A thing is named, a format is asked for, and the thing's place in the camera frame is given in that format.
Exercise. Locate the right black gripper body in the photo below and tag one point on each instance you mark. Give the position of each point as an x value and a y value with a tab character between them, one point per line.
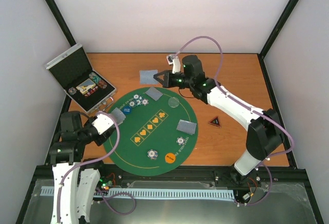
186	83

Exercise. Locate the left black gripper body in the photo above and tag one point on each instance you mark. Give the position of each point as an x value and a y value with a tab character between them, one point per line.
99	141

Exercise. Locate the deck of playing cards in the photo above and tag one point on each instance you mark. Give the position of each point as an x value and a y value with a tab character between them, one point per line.
118	115

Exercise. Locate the blue small blind button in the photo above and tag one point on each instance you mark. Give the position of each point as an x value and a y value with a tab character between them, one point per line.
126	110

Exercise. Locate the dealt blue-backed playing card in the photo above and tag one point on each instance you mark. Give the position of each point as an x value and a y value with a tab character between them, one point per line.
187	127

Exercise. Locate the white blue chip stack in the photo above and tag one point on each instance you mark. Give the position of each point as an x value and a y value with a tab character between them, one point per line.
152	154
180	140

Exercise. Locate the orange big blind button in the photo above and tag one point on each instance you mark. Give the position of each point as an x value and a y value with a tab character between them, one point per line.
170	158

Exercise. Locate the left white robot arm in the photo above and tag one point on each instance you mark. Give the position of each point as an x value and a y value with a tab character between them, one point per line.
75	180

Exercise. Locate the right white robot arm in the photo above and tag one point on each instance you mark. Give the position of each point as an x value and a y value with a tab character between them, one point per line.
264	133

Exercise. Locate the clear round dealer button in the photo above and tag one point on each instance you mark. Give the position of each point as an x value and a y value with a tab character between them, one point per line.
173	102

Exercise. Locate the red dice row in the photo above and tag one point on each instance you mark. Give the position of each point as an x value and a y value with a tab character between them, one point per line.
91	91

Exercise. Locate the lone chip in case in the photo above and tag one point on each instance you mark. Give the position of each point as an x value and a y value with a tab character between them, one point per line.
72	91

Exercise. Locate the boxed card deck in case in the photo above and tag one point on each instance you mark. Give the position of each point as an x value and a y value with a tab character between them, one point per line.
85	86

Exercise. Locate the black triangular card piece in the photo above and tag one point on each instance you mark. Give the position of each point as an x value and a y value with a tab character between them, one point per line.
215	122

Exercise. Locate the round green poker mat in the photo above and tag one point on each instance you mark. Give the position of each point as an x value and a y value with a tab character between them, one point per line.
153	126

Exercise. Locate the poker chips in case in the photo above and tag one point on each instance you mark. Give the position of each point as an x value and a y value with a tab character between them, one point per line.
98	80

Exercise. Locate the aluminium poker case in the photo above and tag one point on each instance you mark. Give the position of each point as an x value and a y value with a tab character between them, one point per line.
73	67

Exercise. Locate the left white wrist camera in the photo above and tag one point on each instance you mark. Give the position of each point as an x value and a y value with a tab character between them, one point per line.
102	122

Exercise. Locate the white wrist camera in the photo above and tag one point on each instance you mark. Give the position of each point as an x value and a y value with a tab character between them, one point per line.
175	63
102	122

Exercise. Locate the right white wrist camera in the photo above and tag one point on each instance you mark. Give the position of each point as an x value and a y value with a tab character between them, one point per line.
175	63

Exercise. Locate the light blue slotted cable duct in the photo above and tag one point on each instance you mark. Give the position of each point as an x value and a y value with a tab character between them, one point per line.
171	194

